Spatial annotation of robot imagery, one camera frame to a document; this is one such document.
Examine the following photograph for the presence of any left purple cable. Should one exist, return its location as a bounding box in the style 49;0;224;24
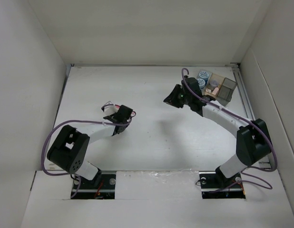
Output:
41;102;137;200

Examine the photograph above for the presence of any blue tape roll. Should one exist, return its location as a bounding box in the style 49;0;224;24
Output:
198;70;210;80
197;78;206;90

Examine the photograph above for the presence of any purple cable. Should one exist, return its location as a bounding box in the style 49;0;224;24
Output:
181;67;278;193
41;102;137;200

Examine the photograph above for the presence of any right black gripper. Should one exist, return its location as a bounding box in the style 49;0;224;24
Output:
163;84;192;108

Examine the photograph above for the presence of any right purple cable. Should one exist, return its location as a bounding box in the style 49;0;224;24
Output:
181;67;278;193

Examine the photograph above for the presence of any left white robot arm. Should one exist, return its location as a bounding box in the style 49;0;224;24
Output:
47;102;136;188

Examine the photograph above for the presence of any grey plastic container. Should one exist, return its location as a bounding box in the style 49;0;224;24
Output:
216;78;237;106

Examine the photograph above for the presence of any clear plastic container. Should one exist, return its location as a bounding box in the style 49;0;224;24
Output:
196;69;213;92

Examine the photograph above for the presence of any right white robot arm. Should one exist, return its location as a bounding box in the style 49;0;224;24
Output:
164;77;272;189

